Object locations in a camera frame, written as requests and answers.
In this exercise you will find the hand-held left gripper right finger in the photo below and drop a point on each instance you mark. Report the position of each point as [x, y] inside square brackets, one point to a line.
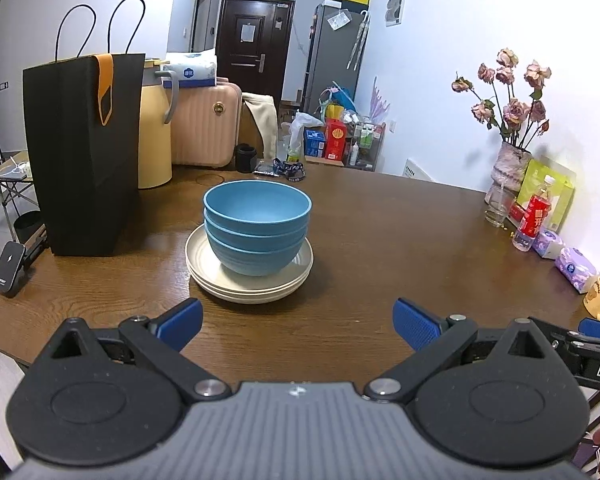
[415, 324]

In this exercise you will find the red label water bottle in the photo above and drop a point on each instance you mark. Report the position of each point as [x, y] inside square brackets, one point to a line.
[535, 215]

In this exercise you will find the white plastic bag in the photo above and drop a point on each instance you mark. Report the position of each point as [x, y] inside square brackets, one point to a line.
[297, 132]

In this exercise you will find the red box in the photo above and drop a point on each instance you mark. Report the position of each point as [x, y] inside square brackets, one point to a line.
[335, 140]

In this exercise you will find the yellow-green carton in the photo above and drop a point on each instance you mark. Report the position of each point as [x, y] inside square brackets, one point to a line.
[557, 195]

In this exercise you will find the wall picture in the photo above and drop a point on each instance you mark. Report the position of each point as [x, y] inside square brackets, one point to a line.
[396, 7]

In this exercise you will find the yellow packet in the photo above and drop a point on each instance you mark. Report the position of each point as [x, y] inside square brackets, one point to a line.
[334, 111]

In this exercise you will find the grey refrigerator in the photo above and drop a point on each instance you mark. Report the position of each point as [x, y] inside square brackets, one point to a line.
[330, 65]

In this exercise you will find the grey interior door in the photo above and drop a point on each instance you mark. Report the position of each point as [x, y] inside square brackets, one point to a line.
[202, 15]

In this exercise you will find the white folded umbrella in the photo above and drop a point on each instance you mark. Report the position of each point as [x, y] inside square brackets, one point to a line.
[358, 40]

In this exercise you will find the black cup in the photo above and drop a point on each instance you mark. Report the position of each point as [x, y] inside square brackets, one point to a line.
[246, 159]

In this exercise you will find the beige cloth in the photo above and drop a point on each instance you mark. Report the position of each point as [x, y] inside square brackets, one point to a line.
[262, 120]

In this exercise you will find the dark brown door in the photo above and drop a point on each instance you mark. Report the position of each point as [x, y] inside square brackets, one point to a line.
[252, 45]

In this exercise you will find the dried pink flowers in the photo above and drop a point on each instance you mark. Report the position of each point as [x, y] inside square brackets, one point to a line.
[512, 105]

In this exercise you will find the white paper sign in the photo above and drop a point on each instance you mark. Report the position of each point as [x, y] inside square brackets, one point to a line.
[417, 170]

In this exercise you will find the grey folding table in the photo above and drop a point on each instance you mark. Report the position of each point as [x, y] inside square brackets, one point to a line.
[10, 180]

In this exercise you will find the pink textured vase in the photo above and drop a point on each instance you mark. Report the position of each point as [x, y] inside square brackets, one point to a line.
[510, 170]

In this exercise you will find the purple wall decoration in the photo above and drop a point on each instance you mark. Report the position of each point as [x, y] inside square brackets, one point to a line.
[380, 102]

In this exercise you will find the clear drinking glass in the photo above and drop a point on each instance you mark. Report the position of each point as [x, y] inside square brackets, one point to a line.
[497, 210]

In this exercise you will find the small red pack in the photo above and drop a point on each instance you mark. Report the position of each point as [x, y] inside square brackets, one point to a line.
[516, 212]

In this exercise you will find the blue white tissue pack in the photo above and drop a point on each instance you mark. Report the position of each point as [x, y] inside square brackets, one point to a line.
[190, 71]

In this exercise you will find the yellow thermos jug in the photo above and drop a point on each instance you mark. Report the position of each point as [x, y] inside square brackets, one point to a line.
[155, 135]

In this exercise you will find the blue bag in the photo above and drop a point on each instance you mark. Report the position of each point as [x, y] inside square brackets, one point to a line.
[342, 95]

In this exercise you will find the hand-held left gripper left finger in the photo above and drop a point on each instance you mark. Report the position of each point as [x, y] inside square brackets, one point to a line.
[182, 322]

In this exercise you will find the pink suitcase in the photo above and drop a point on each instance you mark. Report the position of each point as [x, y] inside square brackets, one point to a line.
[205, 125]

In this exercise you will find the low wooden shelf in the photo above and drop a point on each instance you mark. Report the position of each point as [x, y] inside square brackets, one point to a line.
[325, 160]

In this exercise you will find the blue bowl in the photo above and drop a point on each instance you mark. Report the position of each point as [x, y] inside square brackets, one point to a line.
[255, 262]
[255, 243]
[255, 200]

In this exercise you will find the blue box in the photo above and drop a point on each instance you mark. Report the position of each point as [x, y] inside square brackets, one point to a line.
[314, 142]

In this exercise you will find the black phone charger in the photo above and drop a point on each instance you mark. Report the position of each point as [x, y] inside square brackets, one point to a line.
[7, 267]

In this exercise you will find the black bin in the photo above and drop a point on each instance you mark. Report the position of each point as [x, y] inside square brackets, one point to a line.
[30, 225]

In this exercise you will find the black paper bag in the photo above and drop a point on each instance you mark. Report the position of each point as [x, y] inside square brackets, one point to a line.
[80, 160]

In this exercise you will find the scattered yellow kernels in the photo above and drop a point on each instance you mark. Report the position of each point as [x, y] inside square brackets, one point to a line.
[507, 230]

